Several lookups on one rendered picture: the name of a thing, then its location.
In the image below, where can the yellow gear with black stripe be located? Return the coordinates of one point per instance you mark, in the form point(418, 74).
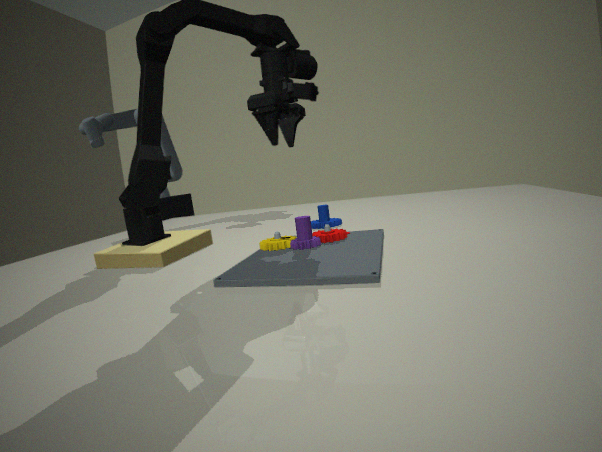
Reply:
point(276, 244)

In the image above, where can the purple gear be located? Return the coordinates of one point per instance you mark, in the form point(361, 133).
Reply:
point(304, 239)

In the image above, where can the red gear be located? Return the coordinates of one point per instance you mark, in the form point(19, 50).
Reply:
point(331, 236)

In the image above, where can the blue gear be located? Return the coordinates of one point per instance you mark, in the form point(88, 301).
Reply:
point(324, 218)

